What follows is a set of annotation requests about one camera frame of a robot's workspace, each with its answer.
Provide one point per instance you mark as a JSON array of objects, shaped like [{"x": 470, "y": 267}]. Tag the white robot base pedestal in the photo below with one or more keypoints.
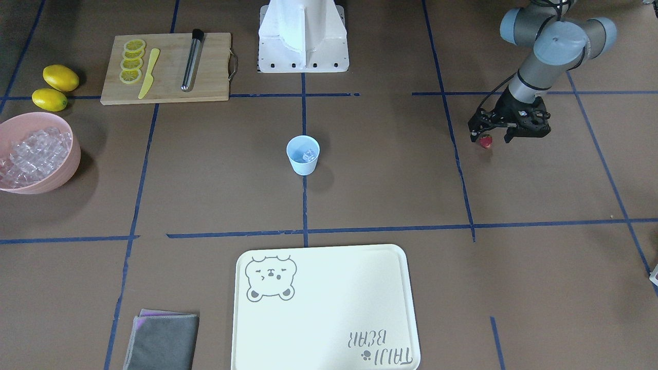
[{"x": 302, "y": 37}]

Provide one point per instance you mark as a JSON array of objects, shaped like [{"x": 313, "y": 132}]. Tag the pile of clear ice cubes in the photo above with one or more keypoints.
[{"x": 36, "y": 157}]

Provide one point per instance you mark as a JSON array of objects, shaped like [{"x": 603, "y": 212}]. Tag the lemon slice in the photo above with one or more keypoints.
[
  {"x": 131, "y": 64},
  {"x": 133, "y": 54},
  {"x": 130, "y": 76},
  {"x": 134, "y": 45}
]

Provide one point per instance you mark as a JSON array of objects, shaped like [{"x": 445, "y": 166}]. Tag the pink bowl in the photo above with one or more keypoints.
[{"x": 17, "y": 128}]

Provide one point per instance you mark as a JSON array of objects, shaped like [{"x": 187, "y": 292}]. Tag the cream bear tray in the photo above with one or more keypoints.
[{"x": 336, "y": 307}]

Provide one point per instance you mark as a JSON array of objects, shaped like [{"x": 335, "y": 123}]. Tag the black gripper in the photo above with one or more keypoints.
[{"x": 506, "y": 111}]

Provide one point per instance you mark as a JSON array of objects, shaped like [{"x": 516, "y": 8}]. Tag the whole yellow lemon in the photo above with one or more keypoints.
[
  {"x": 61, "y": 78},
  {"x": 49, "y": 99}
]

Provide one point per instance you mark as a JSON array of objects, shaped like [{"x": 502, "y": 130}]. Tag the grey folded cloth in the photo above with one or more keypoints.
[{"x": 162, "y": 339}]

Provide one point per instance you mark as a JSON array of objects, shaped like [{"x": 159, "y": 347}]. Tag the white rack corner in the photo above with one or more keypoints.
[{"x": 653, "y": 276}]

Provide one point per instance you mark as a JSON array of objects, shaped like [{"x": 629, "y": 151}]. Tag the light blue cup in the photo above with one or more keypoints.
[{"x": 294, "y": 149}]

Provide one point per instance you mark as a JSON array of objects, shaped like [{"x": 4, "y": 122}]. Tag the yellow plastic knife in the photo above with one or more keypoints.
[{"x": 148, "y": 78}]

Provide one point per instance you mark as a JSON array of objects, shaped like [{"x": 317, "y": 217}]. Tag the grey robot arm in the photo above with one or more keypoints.
[{"x": 558, "y": 44}]

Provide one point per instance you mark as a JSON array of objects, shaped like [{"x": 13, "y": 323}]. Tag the wooden cutting board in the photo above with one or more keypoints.
[{"x": 211, "y": 81}]

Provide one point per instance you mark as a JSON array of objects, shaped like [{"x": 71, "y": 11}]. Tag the steel muddler black tip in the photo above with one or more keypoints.
[{"x": 197, "y": 41}]

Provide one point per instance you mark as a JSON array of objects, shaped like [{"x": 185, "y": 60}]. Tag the red strawberry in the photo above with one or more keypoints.
[{"x": 485, "y": 141}]

